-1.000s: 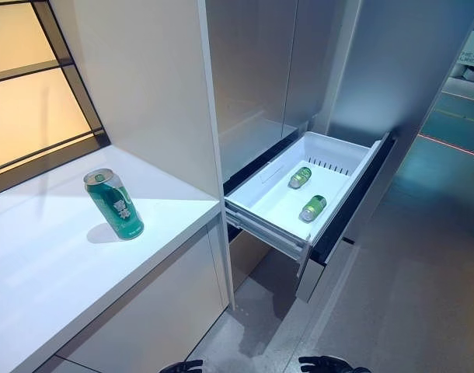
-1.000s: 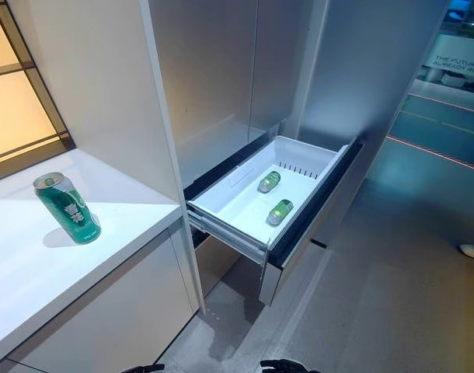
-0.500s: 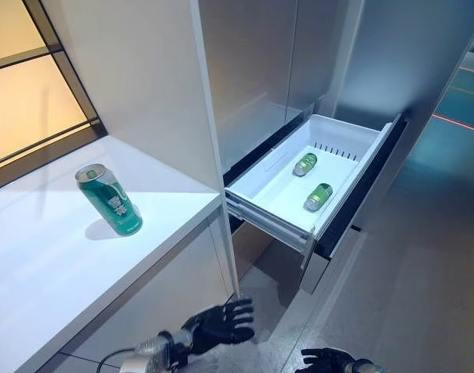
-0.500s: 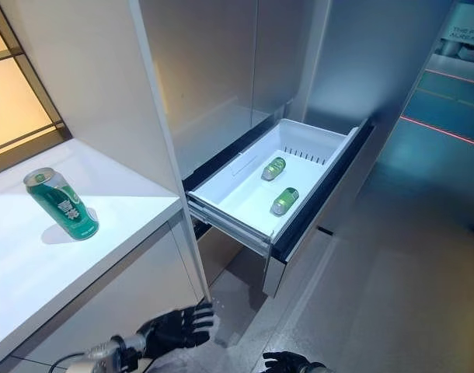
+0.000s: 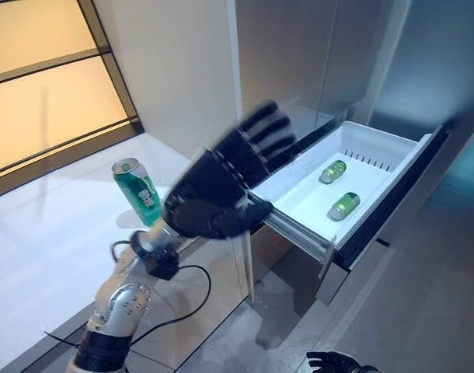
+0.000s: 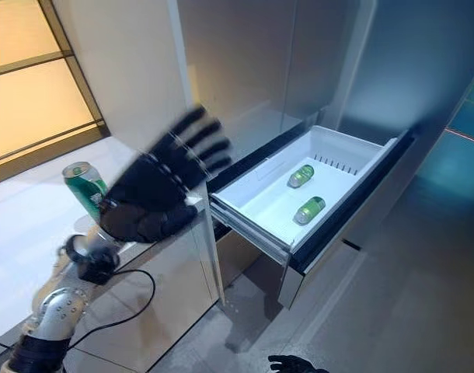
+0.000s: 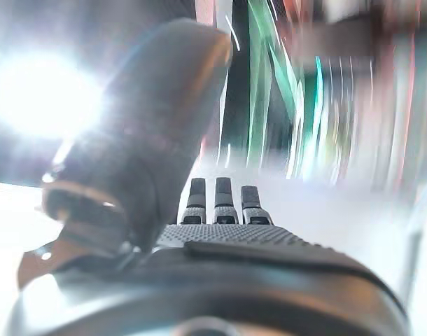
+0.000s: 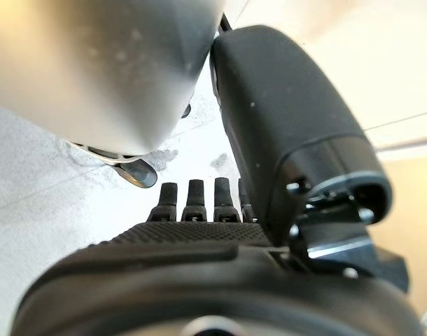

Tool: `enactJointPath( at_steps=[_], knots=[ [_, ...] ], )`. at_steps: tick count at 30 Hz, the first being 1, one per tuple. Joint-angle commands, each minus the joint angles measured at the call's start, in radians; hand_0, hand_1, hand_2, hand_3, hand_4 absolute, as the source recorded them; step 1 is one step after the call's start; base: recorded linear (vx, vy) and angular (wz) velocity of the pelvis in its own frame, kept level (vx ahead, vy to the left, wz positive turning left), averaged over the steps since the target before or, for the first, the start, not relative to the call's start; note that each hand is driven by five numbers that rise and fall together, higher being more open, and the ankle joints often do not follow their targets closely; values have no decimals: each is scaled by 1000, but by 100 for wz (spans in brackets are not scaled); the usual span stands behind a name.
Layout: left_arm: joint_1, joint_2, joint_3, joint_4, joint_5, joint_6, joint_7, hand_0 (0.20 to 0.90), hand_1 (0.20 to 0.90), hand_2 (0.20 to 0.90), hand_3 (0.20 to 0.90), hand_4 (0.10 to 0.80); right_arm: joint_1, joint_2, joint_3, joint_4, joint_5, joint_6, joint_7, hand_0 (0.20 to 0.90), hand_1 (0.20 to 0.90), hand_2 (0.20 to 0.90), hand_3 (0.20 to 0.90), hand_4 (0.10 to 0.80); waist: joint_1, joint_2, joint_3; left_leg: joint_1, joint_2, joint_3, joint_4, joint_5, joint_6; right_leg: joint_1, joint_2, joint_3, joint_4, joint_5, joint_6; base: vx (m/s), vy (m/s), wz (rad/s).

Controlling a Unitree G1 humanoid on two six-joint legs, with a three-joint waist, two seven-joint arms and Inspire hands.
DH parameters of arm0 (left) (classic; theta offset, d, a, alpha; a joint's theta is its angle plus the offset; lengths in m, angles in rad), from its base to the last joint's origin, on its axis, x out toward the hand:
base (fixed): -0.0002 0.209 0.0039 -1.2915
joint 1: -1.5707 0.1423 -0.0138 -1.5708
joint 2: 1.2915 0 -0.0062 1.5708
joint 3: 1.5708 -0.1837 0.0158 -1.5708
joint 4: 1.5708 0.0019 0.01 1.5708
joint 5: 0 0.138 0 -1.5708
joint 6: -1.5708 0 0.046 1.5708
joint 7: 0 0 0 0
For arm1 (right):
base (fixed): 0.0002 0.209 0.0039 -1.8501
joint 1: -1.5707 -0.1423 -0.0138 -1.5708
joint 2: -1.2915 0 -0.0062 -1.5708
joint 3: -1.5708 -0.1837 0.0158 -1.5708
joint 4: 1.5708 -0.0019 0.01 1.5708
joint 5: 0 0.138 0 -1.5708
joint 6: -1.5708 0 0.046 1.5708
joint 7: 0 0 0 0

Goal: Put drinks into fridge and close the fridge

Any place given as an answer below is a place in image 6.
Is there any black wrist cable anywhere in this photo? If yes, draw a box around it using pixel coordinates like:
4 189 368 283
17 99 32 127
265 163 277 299
0 267 157 353

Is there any beige counter cabinet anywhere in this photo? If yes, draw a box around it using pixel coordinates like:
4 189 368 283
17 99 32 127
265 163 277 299
0 134 226 373

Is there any window with dark frame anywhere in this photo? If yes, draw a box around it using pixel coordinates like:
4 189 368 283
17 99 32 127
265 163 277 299
0 0 112 172

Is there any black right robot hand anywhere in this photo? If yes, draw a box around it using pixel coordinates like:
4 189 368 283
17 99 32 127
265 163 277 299
267 354 319 373

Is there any stainless steel fridge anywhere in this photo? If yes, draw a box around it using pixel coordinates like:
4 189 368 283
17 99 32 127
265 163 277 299
178 0 474 312

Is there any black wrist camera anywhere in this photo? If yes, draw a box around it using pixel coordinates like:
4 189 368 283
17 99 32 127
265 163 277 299
64 235 121 285

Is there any green drink can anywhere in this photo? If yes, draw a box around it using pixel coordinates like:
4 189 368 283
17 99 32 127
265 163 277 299
286 164 315 190
293 196 326 226
61 161 109 221

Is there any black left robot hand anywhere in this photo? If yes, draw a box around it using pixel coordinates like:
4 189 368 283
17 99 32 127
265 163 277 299
98 104 233 245

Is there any white fridge drawer bin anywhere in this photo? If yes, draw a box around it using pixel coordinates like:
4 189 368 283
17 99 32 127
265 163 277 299
209 124 398 253

